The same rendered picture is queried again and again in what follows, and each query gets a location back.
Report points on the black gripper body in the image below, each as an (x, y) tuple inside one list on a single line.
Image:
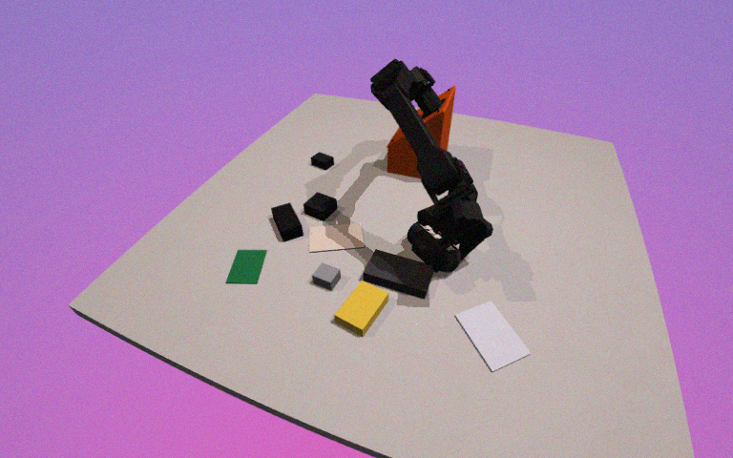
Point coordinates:
[(430, 251)]

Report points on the green flat rectangular plate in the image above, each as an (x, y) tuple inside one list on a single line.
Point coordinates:
[(247, 266)]

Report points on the white flat rectangular card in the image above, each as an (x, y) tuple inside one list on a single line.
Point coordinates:
[(492, 336)]

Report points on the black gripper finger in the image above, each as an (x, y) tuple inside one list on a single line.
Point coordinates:
[(465, 249), (437, 266)]

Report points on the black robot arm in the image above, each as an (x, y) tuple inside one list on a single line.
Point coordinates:
[(395, 87)]

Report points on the yellow rectangular block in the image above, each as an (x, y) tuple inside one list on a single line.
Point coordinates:
[(360, 310)]

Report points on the dark grey switch panel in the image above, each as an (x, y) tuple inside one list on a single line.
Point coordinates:
[(453, 255)]

